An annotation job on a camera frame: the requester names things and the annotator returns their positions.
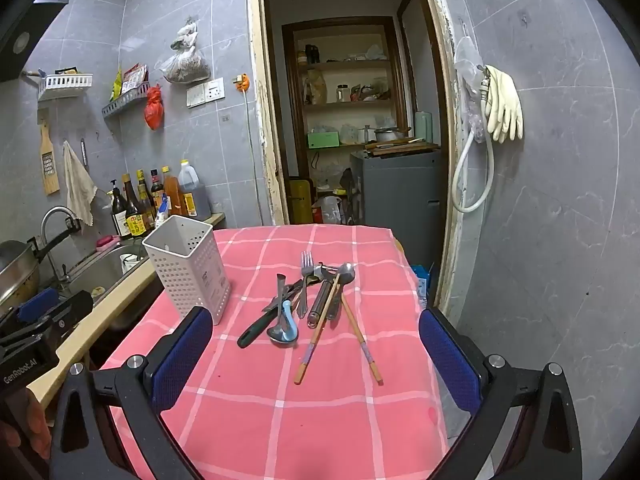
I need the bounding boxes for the worn door frame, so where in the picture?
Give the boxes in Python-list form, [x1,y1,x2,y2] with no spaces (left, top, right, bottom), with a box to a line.
[247,0,466,311]

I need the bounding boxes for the dark pump bottle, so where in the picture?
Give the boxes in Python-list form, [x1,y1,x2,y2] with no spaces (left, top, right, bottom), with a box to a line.
[110,179,130,238]

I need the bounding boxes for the red plastic bag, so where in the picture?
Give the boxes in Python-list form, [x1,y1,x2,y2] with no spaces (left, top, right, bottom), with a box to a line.
[144,85,165,131]

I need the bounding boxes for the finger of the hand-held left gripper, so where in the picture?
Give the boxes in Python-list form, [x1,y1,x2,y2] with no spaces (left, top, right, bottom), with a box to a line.
[48,290,96,334]
[16,287,61,324]

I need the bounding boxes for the yellow-capped oil jug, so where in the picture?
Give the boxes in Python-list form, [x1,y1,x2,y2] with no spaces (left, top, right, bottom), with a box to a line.
[177,160,212,221]

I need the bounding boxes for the grey wall rack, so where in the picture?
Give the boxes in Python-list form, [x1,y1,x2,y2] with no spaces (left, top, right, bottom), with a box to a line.
[102,81,151,120]

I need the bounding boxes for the wooden cutting boards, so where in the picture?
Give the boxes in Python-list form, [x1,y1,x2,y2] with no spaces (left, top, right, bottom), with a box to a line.
[364,137,441,157]

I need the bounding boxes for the white power cable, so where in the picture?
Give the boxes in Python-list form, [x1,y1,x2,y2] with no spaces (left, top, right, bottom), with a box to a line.
[244,90,266,227]

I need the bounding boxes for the silver metal spoon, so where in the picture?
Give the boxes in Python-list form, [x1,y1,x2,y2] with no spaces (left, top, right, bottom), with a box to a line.
[327,262,357,321]

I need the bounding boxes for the beige hanging towel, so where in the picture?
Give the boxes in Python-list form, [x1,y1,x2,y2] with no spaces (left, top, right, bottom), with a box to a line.
[62,141,98,227]

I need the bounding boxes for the dark sauce bottle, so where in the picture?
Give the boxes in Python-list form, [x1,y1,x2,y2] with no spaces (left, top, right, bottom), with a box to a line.
[136,169,156,226]
[150,168,166,211]

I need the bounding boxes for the white perforated utensil holder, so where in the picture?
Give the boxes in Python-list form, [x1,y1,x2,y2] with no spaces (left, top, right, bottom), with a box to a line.
[142,215,232,326]

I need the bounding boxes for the white wall basket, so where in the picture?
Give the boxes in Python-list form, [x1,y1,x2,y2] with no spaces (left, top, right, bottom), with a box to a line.
[37,72,94,102]

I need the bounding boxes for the green box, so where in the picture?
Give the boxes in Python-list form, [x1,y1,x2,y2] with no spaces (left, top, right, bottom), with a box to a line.
[307,131,341,150]

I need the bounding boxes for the blue box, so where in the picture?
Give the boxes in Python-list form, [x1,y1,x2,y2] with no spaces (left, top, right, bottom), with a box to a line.
[412,265,432,306]

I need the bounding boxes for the metal pot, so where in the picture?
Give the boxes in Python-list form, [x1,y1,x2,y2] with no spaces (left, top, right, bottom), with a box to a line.
[374,126,411,143]

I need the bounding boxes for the clear bag of dried goods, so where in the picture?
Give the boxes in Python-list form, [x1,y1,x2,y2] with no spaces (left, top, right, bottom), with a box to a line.
[155,16,212,84]

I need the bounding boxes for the grey cabinet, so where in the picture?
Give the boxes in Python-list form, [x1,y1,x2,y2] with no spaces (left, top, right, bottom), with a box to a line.
[350,149,448,273]

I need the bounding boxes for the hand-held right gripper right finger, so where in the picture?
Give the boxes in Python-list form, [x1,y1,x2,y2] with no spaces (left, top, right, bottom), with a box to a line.
[417,306,583,480]

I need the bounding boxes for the cream rubber gloves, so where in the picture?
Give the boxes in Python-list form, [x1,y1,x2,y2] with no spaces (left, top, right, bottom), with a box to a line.
[482,65,524,143]

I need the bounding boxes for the white hose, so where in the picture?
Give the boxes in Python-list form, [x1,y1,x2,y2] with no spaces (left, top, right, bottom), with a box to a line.
[451,72,496,213]

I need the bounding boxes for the metal faucet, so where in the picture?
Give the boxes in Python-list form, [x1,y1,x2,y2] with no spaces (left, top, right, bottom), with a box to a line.
[40,206,81,281]

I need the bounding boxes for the yellow canister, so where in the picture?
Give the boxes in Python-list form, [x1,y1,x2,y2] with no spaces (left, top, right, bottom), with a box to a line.
[289,177,316,225]

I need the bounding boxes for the orange sauce bottle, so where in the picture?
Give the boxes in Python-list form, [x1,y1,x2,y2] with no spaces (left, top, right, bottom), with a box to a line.
[162,166,182,218]

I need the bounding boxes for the steel sink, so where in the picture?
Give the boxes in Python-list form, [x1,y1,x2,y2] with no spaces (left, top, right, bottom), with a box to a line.
[65,242,151,311]

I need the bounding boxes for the pink checked tablecloth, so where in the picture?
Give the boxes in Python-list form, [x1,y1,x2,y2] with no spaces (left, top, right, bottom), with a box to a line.
[97,225,451,480]

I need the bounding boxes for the white plastic jug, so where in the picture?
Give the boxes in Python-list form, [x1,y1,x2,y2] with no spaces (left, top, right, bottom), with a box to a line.
[312,195,346,226]

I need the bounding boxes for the clear hanging plastic bag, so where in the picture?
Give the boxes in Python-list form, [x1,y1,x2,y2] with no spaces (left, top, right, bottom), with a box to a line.
[452,37,488,143]

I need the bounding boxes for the blue and white bag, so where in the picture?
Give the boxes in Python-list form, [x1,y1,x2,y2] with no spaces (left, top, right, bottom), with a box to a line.
[154,195,172,231]

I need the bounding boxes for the wooden shelf unit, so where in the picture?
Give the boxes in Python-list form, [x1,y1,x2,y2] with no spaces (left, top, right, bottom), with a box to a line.
[281,16,401,181]

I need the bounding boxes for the person's left hand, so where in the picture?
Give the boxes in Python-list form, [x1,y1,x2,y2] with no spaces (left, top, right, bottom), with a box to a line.
[0,388,54,464]

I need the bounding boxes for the metal wok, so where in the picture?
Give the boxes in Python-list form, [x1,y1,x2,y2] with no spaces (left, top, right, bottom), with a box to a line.
[0,240,41,307]

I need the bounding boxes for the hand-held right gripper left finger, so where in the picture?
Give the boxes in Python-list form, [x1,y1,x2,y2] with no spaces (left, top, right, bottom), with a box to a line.
[50,305,216,480]

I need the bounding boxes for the black range hood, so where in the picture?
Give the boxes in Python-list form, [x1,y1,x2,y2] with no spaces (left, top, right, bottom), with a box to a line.
[0,0,66,83]

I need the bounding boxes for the wooden chopstick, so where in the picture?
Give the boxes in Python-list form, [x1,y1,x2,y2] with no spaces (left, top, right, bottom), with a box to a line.
[341,294,385,386]
[294,272,342,386]

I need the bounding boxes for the red and white packet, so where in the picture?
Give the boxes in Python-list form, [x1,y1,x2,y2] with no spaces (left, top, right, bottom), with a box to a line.
[121,63,149,95]

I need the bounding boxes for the metal fork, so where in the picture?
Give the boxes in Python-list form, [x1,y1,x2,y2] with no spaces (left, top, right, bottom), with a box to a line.
[296,251,315,319]

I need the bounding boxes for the wooden grater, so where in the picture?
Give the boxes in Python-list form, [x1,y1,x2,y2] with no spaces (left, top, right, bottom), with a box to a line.
[39,119,61,196]

